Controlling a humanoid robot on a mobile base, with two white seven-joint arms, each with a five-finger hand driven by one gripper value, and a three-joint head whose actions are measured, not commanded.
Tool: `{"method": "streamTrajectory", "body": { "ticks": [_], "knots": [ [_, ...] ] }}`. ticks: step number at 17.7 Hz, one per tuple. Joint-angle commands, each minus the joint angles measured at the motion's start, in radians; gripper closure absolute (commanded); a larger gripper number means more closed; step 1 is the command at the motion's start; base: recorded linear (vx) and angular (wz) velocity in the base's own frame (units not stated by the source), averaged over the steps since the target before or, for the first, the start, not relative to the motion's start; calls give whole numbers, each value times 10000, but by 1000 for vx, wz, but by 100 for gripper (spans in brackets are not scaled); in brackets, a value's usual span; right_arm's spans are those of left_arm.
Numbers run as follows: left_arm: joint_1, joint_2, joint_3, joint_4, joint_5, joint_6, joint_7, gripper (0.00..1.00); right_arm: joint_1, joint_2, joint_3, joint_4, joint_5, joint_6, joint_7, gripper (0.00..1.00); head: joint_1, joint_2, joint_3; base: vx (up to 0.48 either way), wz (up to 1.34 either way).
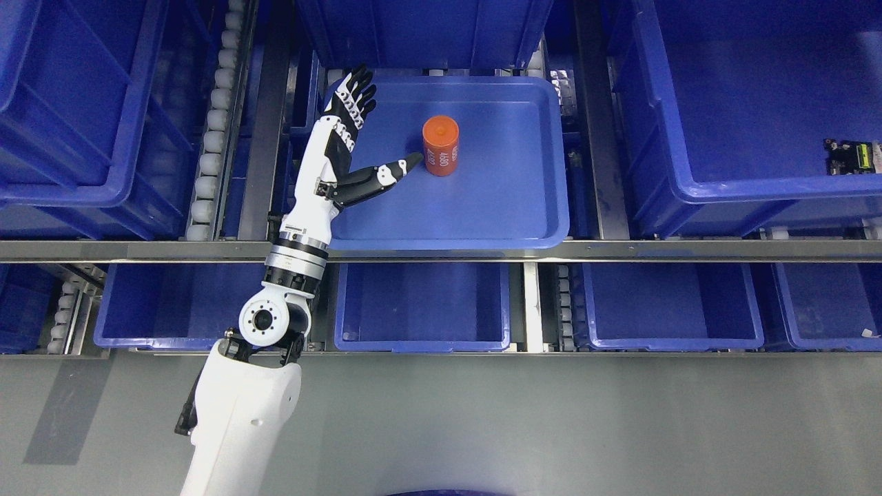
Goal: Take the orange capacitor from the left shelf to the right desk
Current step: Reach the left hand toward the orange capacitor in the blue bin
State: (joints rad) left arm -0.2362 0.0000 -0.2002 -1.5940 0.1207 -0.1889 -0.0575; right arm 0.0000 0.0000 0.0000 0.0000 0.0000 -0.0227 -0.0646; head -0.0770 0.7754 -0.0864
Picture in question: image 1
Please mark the lower blue bin far right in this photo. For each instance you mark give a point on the lower blue bin far right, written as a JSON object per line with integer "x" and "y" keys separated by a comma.
{"x": 826, "y": 307}

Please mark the lower blue bin centre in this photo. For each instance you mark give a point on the lower blue bin centre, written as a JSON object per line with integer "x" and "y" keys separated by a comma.
{"x": 421, "y": 307}

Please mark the large blue bin right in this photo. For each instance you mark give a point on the large blue bin right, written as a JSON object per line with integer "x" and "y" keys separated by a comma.
{"x": 729, "y": 111}

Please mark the lower blue bin far left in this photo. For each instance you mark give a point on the lower blue bin far left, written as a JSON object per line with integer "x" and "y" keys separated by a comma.
{"x": 26, "y": 294}

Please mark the white roller track left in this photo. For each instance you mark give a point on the white roller track left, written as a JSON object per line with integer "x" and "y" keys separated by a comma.
{"x": 222, "y": 125}

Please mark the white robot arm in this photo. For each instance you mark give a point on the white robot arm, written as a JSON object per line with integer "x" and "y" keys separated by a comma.
{"x": 250, "y": 384}

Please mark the large blue bin left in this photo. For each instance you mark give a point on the large blue bin left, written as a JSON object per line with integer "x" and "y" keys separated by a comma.
{"x": 103, "y": 104}

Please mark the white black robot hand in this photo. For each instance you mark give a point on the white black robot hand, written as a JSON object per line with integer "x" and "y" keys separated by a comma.
{"x": 325, "y": 185}

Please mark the blue bin top centre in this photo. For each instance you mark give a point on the blue bin top centre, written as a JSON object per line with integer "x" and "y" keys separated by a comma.
{"x": 468, "y": 35}

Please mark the large blue bin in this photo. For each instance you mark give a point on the large blue bin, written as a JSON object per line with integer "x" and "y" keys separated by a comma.
{"x": 103, "y": 104}
{"x": 729, "y": 111}

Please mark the shallow blue tray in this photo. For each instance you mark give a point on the shallow blue tray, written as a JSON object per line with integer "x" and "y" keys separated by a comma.
{"x": 508, "y": 191}

